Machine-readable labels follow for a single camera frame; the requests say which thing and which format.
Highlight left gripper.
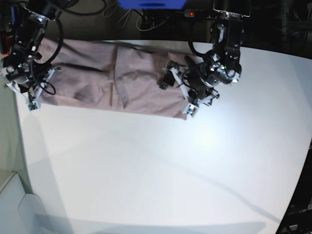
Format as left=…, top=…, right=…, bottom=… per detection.
left=158, top=68, right=214, bottom=100

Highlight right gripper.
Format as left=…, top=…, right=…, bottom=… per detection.
left=18, top=73, right=49, bottom=98

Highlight mauve t-shirt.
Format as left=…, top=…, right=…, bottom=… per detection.
left=40, top=39, right=186, bottom=119

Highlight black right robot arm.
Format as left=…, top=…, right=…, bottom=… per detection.
left=0, top=0, right=107, bottom=100

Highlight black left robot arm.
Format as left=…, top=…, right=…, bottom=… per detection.
left=159, top=0, right=251, bottom=105

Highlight red and blue clamp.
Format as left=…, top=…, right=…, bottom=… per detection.
left=0, top=4, right=18, bottom=57

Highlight black power strip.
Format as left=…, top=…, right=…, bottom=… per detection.
left=183, top=9, right=217, bottom=20

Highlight blue box overhead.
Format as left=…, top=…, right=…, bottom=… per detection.
left=118, top=0, right=186, bottom=9

